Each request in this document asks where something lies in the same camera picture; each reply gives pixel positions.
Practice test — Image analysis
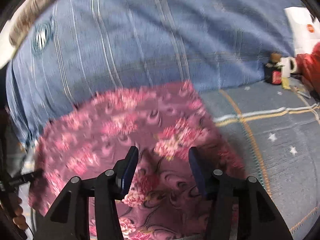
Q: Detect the grey-blue bed sheet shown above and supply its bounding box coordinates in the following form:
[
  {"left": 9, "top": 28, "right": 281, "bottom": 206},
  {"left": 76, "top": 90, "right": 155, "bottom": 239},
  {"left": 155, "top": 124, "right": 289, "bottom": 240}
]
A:
[{"left": 200, "top": 81, "right": 319, "bottom": 239}]

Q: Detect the small dark red-label bottle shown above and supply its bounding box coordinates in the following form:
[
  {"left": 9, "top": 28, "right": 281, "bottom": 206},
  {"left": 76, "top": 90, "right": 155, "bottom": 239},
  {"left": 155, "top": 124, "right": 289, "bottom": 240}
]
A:
[{"left": 264, "top": 53, "right": 281, "bottom": 85}]

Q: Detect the red plastic bag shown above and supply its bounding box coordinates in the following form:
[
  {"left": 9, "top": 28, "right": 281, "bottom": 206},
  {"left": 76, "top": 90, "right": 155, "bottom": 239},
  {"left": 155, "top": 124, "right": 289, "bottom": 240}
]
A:
[{"left": 296, "top": 42, "right": 320, "bottom": 95}]

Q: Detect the person's left hand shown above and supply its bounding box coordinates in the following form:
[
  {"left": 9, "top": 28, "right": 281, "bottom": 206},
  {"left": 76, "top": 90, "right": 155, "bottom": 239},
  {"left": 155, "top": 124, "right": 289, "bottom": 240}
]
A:
[{"left": 10, "top": 194, "right": 28, "bottom": 230}]

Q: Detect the pink floral garment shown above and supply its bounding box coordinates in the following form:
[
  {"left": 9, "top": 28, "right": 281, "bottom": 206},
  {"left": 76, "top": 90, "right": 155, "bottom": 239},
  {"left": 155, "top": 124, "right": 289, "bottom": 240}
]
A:
[{"left": 29, "top": 81, "right": 245, "bottom": 239}]

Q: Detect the blue plaid quilt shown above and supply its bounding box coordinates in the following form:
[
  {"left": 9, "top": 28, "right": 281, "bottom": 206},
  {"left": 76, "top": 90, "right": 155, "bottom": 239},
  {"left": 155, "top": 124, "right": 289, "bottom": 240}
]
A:
[{"left": 6, "top": 0, "right": 302, "bottom": 146}]

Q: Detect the white box with red dot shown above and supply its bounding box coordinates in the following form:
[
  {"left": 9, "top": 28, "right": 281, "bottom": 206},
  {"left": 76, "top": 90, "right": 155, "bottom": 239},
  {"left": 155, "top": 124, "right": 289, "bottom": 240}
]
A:
[{"left": 284, "top": 7, "right": 319, "bottom": 55}]

